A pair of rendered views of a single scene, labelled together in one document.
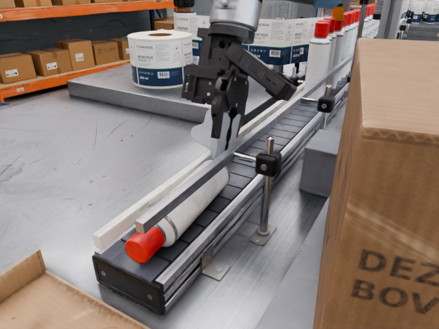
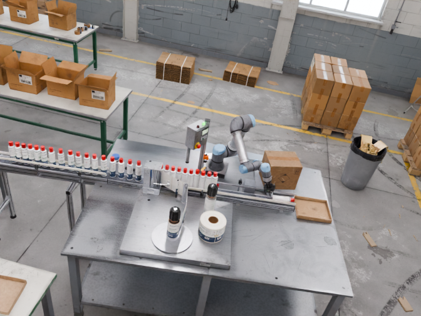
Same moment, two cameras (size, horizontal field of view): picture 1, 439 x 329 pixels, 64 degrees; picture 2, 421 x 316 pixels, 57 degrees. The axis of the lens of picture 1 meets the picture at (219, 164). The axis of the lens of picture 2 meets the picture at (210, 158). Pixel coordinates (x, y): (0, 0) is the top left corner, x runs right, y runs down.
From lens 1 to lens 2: 3.60 m
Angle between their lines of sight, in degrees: 96
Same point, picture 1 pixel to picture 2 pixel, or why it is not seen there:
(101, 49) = not seen: outside the picture
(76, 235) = (289, 219)
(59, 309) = (299, 212)
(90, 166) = (270, 229)
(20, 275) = (301, 216)
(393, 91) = (295, 165)
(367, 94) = (297, 166)
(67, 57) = not seen: outside the picture
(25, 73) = not seen: outside the picture
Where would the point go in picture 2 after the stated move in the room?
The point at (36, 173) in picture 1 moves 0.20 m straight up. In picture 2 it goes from (280, 237) to (286, 219)
